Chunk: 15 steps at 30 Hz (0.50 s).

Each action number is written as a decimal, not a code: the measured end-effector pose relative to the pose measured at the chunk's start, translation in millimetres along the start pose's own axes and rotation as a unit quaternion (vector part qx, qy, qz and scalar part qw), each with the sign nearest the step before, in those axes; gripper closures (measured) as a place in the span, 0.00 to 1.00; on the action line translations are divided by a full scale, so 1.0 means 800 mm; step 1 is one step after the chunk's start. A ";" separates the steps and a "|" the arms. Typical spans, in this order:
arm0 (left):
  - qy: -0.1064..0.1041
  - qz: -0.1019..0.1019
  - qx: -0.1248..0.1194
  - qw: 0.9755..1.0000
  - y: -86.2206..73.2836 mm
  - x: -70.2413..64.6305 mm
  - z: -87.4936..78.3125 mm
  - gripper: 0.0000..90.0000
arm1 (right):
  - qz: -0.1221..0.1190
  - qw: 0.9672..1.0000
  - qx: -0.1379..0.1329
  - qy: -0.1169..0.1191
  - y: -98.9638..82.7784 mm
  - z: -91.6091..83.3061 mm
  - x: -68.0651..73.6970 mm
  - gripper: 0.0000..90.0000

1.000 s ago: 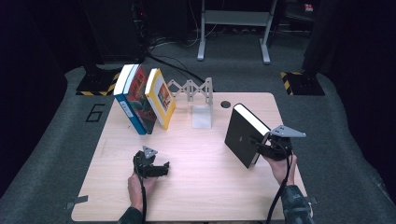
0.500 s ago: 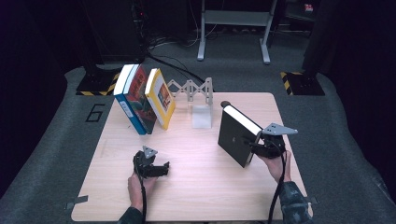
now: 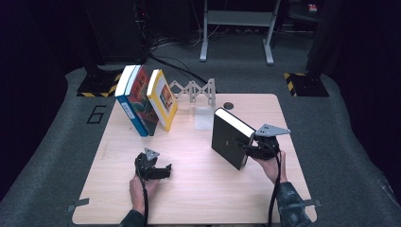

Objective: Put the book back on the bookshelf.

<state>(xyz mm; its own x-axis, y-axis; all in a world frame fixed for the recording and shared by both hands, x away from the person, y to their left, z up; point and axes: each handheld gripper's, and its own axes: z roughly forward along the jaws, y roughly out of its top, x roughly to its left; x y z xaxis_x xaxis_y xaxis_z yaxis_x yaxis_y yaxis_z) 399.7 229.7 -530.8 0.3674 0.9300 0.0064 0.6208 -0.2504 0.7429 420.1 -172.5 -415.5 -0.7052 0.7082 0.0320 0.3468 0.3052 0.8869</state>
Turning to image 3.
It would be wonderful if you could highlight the white expandable book rack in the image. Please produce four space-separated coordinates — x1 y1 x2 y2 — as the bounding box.
168 78 218 131

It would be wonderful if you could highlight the black stand base striped edge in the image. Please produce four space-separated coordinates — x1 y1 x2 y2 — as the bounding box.
76 62 123 98
283 71 330 97

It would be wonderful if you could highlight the tangle of floor cables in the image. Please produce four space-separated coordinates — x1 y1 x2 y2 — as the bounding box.
150 29 221 51

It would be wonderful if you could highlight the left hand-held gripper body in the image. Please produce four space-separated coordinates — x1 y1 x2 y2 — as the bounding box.
134 147 161 182

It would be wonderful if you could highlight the yellow book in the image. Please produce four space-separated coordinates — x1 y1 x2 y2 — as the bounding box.
146 68 179 132

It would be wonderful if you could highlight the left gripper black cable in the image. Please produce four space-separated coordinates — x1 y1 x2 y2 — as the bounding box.
134 157 149 227

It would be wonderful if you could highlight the grey tape strip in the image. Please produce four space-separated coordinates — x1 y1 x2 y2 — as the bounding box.
298 198 323 208
65 197 91 214

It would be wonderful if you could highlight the person's left hand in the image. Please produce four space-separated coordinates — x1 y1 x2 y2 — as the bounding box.
129 174 160 217

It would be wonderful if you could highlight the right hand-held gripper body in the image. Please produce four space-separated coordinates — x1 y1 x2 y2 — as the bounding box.
252 123 291 161

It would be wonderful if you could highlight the black book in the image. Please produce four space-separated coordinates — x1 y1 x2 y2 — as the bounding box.
211 107 257 171

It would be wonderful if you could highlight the red illustrated book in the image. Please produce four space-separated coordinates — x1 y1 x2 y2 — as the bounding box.
125 64 160 137

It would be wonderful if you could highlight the person's right hand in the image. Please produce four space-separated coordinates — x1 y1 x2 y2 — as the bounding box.
253 150 288 185

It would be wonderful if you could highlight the black equipment cabinet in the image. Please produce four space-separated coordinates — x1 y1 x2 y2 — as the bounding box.
83 0 148 64

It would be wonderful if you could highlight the white metal desk frame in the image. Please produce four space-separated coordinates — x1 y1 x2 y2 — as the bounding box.
199 0 283 66

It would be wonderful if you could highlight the dark curtain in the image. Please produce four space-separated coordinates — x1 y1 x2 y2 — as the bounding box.
306 0 401 202
0 0 86 197

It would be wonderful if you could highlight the blue book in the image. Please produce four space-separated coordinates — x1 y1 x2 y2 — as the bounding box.
114 64 149 138

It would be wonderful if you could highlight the black floor cable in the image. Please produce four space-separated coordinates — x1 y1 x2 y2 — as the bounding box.
146 51 218 94

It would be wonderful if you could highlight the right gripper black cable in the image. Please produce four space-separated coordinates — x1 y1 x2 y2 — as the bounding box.
267 143 283 227

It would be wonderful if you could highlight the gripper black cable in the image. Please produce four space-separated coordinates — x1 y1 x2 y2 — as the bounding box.
267 143 283 227
134 157 149 227

